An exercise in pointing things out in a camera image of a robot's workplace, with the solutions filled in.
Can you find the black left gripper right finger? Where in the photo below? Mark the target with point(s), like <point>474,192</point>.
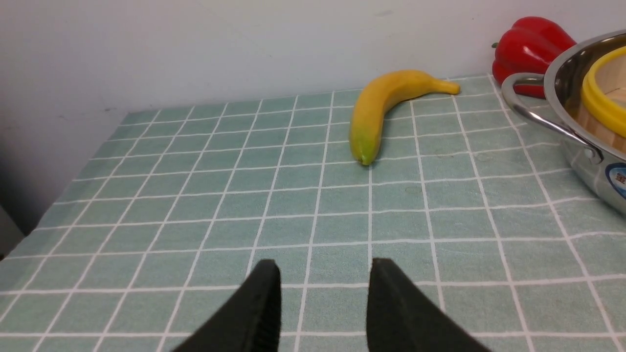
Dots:
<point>401,318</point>

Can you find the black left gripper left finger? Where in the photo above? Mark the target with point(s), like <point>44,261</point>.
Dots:
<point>249,321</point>

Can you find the bamboo steamer basket yellow rim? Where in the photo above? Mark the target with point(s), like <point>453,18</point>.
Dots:
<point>602,111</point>

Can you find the stainless steel pot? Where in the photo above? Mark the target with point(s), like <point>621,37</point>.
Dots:
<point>597,163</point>

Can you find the green checkered tablecloth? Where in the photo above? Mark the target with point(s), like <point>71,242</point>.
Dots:
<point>168,217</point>

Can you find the yellow banana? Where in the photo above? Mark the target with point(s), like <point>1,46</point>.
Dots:
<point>378,98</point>

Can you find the red bell pepper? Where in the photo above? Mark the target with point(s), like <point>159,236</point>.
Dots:
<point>529,46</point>

